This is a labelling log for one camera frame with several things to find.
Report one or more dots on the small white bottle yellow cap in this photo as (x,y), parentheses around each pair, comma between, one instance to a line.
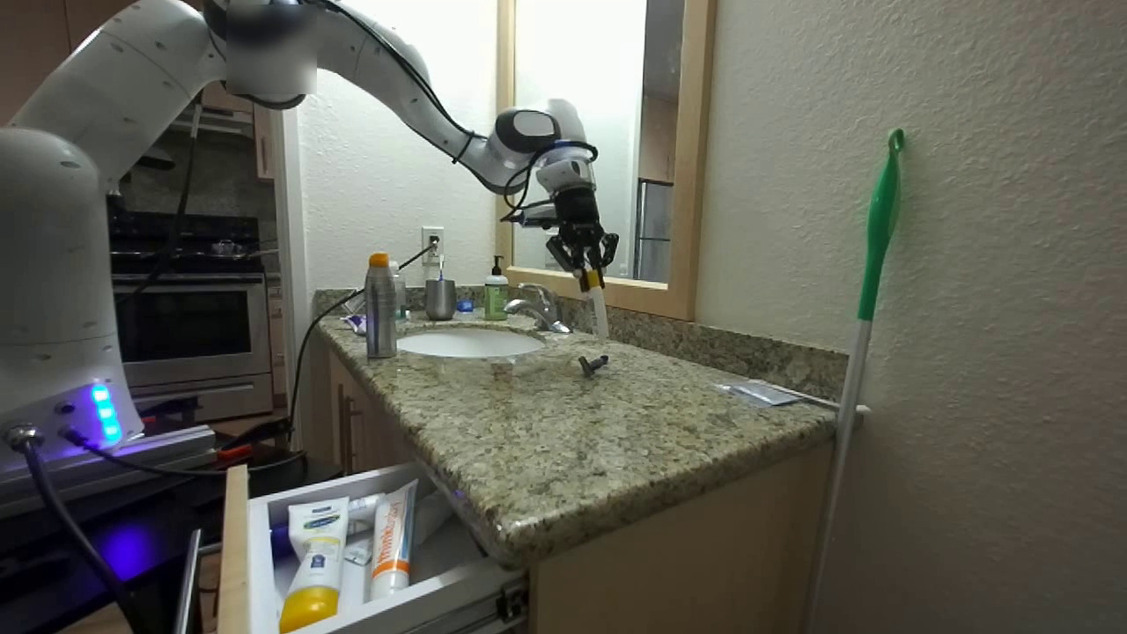
(596,307)

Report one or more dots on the white tube yellow cap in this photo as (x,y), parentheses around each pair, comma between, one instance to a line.
(315,565)

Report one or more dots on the white orange thinkbaby tube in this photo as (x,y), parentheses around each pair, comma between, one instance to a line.
(393,538)

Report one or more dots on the long aluminium mounting rail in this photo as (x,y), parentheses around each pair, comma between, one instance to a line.
(117,460)

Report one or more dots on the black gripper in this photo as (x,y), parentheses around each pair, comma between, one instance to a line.
(578,217)

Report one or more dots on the white sink basin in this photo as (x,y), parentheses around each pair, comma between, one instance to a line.
(469,344)

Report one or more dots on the dark hair clip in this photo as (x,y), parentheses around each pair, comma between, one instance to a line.
(593,364)

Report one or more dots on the grey metal cup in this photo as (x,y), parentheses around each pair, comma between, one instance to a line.
(438,300)

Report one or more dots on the white plastic packet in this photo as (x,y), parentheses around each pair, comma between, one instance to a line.
(764,393)

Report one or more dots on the wood framed mirror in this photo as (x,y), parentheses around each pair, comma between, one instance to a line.
(693,151)

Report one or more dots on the orange black clamp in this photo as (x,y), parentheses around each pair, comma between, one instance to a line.
(233,450)

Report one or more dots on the wooden vanity cabinet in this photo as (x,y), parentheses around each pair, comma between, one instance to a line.
(681,550)

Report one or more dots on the green soap pump bottle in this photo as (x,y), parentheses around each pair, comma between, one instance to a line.
(495,294)

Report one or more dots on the chrome faucet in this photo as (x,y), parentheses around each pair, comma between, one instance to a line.
(537,307)

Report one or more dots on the steel oven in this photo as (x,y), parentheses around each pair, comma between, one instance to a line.
(188,328)

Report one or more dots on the white drawer wooden front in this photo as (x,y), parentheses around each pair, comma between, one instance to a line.
(447,585)

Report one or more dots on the white wall outlet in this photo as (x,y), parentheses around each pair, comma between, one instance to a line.
(435,237)

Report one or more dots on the grey spray can orange cap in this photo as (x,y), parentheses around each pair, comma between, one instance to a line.
(382,311)

